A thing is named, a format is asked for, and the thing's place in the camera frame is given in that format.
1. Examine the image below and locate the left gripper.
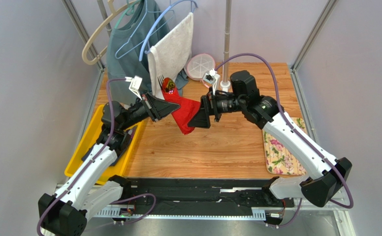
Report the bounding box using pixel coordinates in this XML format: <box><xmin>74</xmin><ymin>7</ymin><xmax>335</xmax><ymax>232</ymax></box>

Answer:
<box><xmin>119</xmin><ymin>90</ymin><xmax>180</xmax><ymax>131</ymax></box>

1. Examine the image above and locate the red paper napkin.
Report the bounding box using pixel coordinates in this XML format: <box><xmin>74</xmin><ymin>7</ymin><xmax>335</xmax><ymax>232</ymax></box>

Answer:
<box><xmin>162</xmin><ymin>88</ymin><xmax>200</xmax><ymax>135</ymax></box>

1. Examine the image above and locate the gold spoon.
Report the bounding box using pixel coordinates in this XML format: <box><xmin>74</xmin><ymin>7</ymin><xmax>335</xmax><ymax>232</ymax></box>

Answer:
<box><xmin>161</xmin><ymin>78</ymin><xmax>176</xmax><ymax>94</ymax></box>

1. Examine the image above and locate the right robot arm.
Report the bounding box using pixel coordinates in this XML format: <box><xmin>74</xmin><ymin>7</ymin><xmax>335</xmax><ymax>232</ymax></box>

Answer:
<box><xmin>188</xmin><ymin>70</ymin><xmax>352</xmax><ymax>207</ymax></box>

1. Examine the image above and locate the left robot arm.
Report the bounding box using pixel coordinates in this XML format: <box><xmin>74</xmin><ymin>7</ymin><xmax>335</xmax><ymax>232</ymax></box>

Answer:
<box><xmin>36</xmin><ymin>92</ymin><xmax>180</xmax><ymax>236</ymax></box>

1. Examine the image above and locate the metal rack pole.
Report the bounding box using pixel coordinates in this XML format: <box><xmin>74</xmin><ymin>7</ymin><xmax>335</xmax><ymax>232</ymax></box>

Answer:
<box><xmin>97</xmin><ymin>0</ymin><xmax>112</xmax><ymax>36</ymax></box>
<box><xmin>220</xmin><ymin>0</ymin><xmax>232</xmax><ymax>92</ymax></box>

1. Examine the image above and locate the white towel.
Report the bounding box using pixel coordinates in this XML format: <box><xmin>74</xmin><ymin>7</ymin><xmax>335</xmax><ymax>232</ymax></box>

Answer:
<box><xmin>148</xmin><ymin>13</ymin><xmax>194</xmax><ymax>99</ymax></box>

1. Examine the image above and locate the pink white mesh bag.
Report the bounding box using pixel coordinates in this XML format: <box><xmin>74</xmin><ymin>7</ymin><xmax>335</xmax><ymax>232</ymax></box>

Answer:
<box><xmin>184</xmin><ymin>53</ymin><xmax>216</xmax><ymax>81</ymax></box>

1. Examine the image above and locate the yellow plastic bin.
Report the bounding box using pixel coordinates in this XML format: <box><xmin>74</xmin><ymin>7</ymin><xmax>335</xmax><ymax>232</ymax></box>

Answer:
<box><xmin>64</xmin><ymin>105</ymin><xmax>147</xmax><ymax>185</ymax></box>

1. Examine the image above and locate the teal sweatshirt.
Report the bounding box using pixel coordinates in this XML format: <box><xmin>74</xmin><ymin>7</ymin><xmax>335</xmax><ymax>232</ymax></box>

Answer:
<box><xmin>106</xmin><ymin>0</ymin><xmax>172</xmax><ymax>107</ymax></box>

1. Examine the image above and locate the navy blue cloth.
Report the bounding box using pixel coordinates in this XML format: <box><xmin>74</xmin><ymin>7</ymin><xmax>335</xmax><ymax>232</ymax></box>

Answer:
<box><xmin>81</xmin><ymin>144</ymin><xmax>96</xmax><ymax>162</ymax></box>

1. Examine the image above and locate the floral tray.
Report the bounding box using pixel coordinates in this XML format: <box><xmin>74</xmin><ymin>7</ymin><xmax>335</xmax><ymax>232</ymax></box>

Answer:
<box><xmin>262</xmin><ymin>131</ymin><xmax>307</xmax><ymax>176</ymax></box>

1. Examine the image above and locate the left metal rack pole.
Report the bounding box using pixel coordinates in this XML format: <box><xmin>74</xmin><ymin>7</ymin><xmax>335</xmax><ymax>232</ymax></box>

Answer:
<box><xmin>97</xmin><ymin>0</ymin><xmax>112</xmax><ymax>36</ymax></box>

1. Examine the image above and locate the green hanger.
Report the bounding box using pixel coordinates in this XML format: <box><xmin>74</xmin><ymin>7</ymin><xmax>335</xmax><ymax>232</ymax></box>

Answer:
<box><xmin>112</xmin><ymin>0</ymin><xmax>145</xmax><ymax>31</ymax></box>

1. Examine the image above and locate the beige hanger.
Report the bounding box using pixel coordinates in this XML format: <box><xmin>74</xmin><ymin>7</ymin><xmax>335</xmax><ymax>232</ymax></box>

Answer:
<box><xmin>75</xmin><ymin>0</ymin><xmax>136</xmax><ymax>53</ymax></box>

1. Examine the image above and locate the blue hanger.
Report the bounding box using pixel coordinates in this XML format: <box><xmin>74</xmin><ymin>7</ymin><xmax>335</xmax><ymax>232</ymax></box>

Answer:
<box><xmin>115</xmin><ymin>0</ymin><xmax>198</xmax><ymax>61</ymax></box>

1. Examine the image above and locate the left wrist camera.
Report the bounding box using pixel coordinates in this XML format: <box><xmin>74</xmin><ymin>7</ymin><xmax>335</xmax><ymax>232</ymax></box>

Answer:
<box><xmin>125</xmin><ymin>76</ymin><xmax>142</xmax><ymax>100</ymax></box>

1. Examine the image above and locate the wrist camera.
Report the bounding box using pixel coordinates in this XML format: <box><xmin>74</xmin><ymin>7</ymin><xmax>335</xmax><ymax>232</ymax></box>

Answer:
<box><xmin>125</xmin><ymin>76</ymin><xmax>142</xmax><ymax>100</ymax></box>
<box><xmin>201</xmin><ymin>69</ymin><xmax>221</xmax><ymax>94</ymax></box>

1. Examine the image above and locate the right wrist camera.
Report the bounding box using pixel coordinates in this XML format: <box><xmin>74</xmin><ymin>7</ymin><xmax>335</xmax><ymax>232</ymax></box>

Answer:
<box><xmin>201</xmin><ymin>69</ymin><xmax>221</xmax><ymax>94</ymax></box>

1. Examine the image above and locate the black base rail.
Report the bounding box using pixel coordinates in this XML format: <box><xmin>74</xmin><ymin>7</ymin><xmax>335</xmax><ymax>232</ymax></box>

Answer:
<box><xmin>110</xmin><ymin>176</ymin><xmax>295</xmax><ymax>217</ymax></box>

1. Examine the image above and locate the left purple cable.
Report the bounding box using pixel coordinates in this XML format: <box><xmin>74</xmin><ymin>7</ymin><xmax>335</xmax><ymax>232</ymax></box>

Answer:
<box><xmin>36</xmin><ymin>77</ymin><xmax>157</xmax><ymax>236</ymax></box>

